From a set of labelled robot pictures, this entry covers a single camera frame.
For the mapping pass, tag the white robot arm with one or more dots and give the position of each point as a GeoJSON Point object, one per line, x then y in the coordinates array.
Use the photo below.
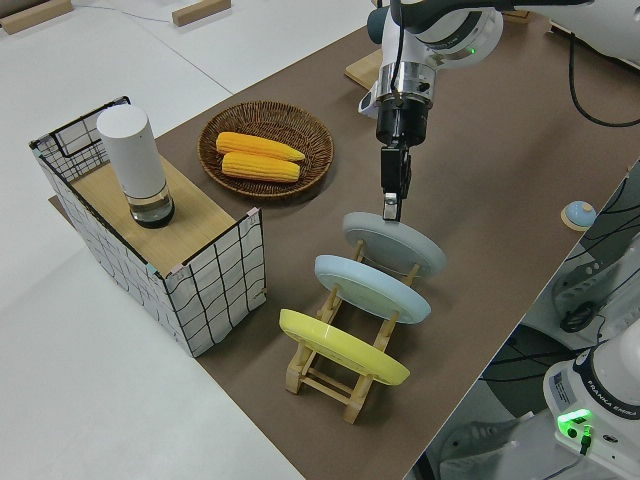
{"type": "Point", "coordinates": [485, 30]}

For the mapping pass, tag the light blue plate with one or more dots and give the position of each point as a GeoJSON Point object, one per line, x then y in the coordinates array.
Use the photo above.
{"type": "Point", "coordinates": [370, 290]}

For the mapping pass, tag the light wooden block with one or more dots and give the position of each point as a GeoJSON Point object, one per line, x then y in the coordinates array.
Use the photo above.
{"type": "Point", "coordinates": [515, 13]}
{"type": "Point", "coordinates": [200, 11]}
{"type": "Point", "coordinates": [30, 15]}

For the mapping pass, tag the dark round floor base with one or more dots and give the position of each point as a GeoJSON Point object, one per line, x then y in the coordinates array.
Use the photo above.
{"type": "Point", "coordinates": [520, 370]}

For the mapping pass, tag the white grid pattern storage box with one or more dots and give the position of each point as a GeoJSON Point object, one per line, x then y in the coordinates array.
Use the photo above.
{"type": "Point", "coordinates": [210, 295]}

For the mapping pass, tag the yellow plate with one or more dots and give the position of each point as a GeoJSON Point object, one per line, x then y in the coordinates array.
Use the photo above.
{"type": "Point", "coordinates": [340, 350]}

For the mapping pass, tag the gray plate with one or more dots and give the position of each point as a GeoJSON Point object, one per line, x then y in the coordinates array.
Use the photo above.
{"type": "Point", "coordinates": [400, 250]}

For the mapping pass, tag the blue wooden call bell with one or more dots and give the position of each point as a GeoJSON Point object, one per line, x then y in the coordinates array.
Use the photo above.
{"type": "Point", "coordinates": [579, 212]}

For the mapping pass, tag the flat light wooden board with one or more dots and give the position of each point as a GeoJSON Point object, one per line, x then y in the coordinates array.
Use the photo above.
{"type": "Point", "coordinates": [362, 70]}

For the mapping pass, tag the wooden plate rack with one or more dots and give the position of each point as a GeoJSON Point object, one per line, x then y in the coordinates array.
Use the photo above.
{"type": "Point", "coordinates": [295, 382]}

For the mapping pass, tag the yellow corn cob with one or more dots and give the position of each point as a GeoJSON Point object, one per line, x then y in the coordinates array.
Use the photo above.
{"type": "Point", "coordinates": [260, 169]}
{"type": "Point", "coordinates": [260, 146]}

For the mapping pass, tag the white cylindrical bottle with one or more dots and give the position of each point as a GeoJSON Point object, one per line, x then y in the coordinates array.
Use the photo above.
{"type": "Point", "coordinates": [132, 155]}

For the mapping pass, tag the brown wicker basket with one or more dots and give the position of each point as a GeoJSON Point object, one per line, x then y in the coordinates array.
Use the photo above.
{"type": "Point", "coordinates": [260, 117]}

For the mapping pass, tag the brown table mat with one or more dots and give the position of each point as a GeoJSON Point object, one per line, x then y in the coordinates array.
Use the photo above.
{"type": "Point", "coordinates": [475, 175]}

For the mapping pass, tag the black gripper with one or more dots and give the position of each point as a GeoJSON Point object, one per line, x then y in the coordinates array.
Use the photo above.
{"type": "Point", "coordinates": [402, 122]}

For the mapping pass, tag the wooden shelf board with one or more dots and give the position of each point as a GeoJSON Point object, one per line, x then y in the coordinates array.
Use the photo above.
{"type": "Point", "coordinates": [195, 225]}

